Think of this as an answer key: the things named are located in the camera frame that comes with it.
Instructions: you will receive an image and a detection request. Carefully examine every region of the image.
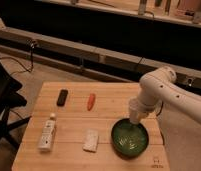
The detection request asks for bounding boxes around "white sponge block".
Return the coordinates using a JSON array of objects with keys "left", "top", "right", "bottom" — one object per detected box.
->
[{"left": 83, "top": 129, "right": 99, "bottom": 152}]

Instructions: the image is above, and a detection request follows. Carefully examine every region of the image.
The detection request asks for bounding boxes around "black cable on floor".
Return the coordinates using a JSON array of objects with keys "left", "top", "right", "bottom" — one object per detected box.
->
[{"left": 0, "top": 39, "right": 39, "bottom": 75}]

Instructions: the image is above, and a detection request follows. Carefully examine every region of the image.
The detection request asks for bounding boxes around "orange carrot toy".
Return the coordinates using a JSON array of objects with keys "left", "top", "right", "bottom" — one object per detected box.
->
[{"left": 87, "top": 93, "right": 96, "bottom": 111}]

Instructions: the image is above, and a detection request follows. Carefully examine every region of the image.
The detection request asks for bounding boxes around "white bottle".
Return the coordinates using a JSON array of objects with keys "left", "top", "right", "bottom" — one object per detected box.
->
[{"left": 38, "top": 113, "right": 56, "bottom": 151}]

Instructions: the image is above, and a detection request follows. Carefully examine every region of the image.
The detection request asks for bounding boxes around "black cable behind table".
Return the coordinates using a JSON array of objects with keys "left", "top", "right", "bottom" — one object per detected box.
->
[{"left": 155, "top": 101, "right": 166, "bottom": 118}]

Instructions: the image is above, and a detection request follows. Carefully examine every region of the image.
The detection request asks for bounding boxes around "black office chair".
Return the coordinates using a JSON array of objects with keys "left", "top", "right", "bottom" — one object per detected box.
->
[{"left": 0, "top": 63, "right": 30, "bottom": 149}]

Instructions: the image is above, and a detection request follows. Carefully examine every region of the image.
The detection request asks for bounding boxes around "green ceramic bowl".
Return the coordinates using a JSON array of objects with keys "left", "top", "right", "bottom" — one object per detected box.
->
[{"left": 111, "top": 118, "right": 149, "bottom": 158}]

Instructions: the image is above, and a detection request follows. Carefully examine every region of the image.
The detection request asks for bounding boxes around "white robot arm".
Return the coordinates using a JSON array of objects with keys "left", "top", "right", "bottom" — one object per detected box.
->
[{"left": 129, "top": 66, "right": 201, "bottom": 124}]

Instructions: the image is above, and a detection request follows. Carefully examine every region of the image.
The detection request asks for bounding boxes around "black rectangular block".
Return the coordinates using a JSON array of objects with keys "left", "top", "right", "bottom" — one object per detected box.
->
[{"left": 57, "top": 89, "right": 68, "bottom": 106}]

